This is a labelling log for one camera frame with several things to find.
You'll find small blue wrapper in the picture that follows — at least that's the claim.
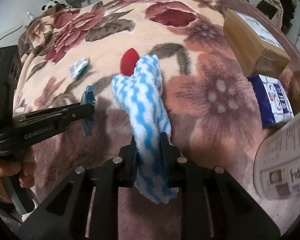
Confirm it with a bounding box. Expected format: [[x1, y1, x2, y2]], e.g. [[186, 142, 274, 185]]
[[80, 85, 96, 137]]

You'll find floral plush blanket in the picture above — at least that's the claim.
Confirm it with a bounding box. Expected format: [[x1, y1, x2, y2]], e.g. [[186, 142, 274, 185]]
[[14, 0, 300, 202]]

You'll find white plastic jar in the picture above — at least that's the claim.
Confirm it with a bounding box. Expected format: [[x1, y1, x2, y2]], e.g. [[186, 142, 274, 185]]
[[253, 112, 300, 200]]

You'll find pile of clothes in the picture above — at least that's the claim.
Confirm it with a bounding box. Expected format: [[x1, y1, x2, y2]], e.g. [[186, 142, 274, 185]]
[[248, 0, 297, 30]]

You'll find brown cardboard box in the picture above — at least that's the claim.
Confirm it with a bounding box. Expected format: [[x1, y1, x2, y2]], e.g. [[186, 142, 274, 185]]
[[223, 9, 290, 79]]

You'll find person's left hand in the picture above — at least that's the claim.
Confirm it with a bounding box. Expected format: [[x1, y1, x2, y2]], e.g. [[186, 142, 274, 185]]
[[0, 147, 37, 204]]

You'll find red makeup sponge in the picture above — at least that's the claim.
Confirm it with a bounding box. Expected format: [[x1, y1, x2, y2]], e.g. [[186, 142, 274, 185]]
[[120, 48, 140, 76]]

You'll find panda plush toy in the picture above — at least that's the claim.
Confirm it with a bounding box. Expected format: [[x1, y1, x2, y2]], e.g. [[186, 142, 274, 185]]
[[42, 0, 71, 11]]

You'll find blue white wavy cloth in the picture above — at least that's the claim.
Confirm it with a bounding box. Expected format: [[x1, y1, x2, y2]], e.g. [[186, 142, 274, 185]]
[[111, 55, 178, 204]]

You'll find small white blue sachet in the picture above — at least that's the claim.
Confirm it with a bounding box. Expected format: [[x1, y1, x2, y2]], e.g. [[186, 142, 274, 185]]
[[69, 58, 90, 80]]

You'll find blue white tissue pack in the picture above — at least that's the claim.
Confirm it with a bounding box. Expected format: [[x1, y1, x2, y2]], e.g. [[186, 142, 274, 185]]
[[247, 74, 294, 128]]

